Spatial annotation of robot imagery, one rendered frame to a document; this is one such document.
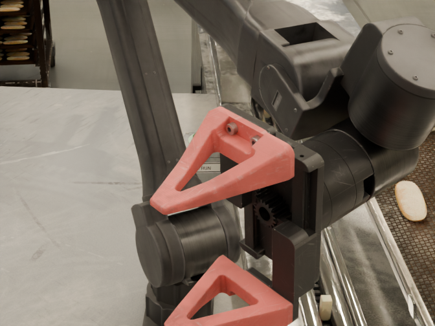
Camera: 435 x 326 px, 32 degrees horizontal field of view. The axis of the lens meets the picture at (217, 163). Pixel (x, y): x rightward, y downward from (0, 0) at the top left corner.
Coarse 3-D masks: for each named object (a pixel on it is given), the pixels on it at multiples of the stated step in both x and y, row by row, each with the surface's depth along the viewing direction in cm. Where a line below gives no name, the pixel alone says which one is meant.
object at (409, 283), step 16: (432, 160) 115; (416, 176) 112; (432, 176) 111; (384, 208) 106; (384, 224) 102; (400, 224) 102; (416, 224) 102; (384, 240) 100; (400, 256) 96; (416, 256) 96; (400, 272) 93; (416, 272) 94; (432, 272) 93; (416, 288) 91; (432, 288) 91; (416, 304) 87; (432, 304) 88; (432, 320) 86
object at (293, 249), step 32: (288, 224) 47; (224, 256) 52; (288, 256) 46; (192, 288) 49; (224, 288) 51; (256, 288) 49; (288, 288) 48; (192, 320) 47; (224, 320) 47; (256, 320) 48; (288, 320) 49
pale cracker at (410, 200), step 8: (400, 184) 109; (408, 184) 108; (400, 192) 107; (408, 192) 107; (416, 192) 106; (400, 200) 106; (408, 200) 105; (416, 200) 105; (424, 200) 105; (400, 208) 105; (408, 208) 104; (416, 208) 103; (424, 208) 103; (408, 216) 103; (416, 216) 102; (424, 216) 102
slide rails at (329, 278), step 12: (252, 108) 142; (264, 120) 138; (324, 240) 106; (324, 252) 103; (324, 264) 101; (324, 276) 99; (336, 276) 99; (324, 288) 97; (336, 288) 97; (312, 300) 95; (336, 300) 95; (312, 312) 93; (336, 312) 93; (348, 312) 93; (312, 324) 91; (336, 324) 91; (348, 324) 91
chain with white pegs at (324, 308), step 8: (264, 112) 141; (312, 288) 98; (320, 288) 98; (320, 296) 93; (328, 296) 92; (320, 304) 93; (328, 304) 92; (320, 312) 93; (328, 312) 93; (328, 320) 93
